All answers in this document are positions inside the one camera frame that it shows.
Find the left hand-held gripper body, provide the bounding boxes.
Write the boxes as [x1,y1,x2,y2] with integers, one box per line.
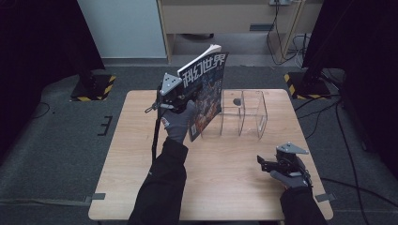
[157,72,197,113]

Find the light wooden desk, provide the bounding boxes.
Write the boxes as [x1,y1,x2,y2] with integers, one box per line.
[156,0,324,66]

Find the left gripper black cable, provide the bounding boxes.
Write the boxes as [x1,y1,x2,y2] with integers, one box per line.
[144,88,164,162]

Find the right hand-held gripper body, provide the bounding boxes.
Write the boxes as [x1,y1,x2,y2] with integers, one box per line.
[274,142,311,178]

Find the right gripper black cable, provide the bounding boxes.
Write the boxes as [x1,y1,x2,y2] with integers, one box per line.
[303,168,314,189]

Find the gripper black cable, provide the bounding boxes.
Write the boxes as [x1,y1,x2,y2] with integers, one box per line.
[144,88,164,162]
[303,168,314,189]

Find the grey power strip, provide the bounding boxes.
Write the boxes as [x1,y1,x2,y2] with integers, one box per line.
[268,0,294,7]

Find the dark object under desk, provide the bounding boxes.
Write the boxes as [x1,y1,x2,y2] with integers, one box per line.
[180,33,216,41]

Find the black stand pole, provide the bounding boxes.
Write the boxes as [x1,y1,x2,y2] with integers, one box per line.
[301,0,358,90]
[74,0,97,92]

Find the long black floor cable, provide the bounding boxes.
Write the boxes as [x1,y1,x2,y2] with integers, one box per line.
[335,101,365,225]

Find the bundle of black cables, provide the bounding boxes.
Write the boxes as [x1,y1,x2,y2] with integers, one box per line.
[266,0,312,68]

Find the person's right hand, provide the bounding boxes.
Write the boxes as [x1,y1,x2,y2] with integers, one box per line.
[269,170,313,190]

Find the thin black floor cable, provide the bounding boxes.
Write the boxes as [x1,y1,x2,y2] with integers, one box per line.
[32,101,52,120]

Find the black curtain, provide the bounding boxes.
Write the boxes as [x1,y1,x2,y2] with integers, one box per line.
[301,0,398,181]
[0,0,106,160]

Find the dark illustrated magazine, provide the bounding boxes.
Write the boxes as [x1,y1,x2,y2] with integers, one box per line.
[176,43,230,143]

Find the black floor cables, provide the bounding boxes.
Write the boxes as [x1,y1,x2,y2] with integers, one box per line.
[294,93,342,141]

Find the person's left hand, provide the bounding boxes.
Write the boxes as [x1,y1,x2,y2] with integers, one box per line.
[161,99,198,144]

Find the black yellow striped stand base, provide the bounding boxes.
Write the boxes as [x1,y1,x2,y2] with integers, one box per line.
[69,74,117,103]
[283,71,332,100]

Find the clear acrylic file rack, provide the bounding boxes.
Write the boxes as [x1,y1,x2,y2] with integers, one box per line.
[200,89,268,141]

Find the white panel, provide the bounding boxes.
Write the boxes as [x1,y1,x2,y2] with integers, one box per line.
[77,0,168,60]

